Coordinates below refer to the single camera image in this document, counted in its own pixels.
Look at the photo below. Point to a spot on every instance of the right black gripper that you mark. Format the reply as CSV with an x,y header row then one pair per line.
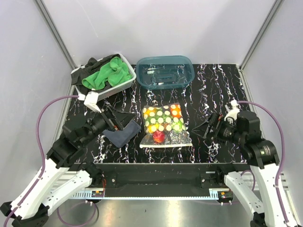
x,y
217,120

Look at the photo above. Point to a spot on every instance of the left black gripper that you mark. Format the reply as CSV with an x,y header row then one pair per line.
x,y
118,120

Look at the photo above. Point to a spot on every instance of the red fake apple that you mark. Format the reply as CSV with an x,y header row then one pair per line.
x,y
158,137

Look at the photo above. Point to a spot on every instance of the polka dot zip top bag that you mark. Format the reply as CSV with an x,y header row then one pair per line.
x,y
169,119

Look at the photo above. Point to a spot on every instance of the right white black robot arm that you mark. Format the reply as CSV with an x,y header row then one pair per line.
x,y
243,129

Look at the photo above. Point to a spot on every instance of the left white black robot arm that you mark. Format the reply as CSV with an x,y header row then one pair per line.
x,y
39,200

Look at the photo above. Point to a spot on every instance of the dark blue folded cloth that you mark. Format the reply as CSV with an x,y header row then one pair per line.
x,y
120,138

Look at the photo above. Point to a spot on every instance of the white plastic basket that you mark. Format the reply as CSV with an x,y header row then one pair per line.
x,y
101,75

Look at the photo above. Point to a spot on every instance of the green towel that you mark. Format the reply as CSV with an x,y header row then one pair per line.
x,y
114,73

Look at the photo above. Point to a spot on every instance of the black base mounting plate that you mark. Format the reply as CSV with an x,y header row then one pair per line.
x,y
160,181

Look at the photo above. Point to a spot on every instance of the black cloth in basket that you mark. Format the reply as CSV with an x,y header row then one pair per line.
x,y
91,67

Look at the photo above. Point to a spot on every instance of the teal plastic container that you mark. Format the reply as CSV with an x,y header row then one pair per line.
x,y
164,72

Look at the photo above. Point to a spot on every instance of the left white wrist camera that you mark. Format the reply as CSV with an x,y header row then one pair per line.
x,y
90,101

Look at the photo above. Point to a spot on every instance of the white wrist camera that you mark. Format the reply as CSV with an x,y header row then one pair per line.
x,y
233,108
90,101

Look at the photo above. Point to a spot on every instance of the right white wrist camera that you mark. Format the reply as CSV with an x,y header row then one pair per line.
x,y
233,108

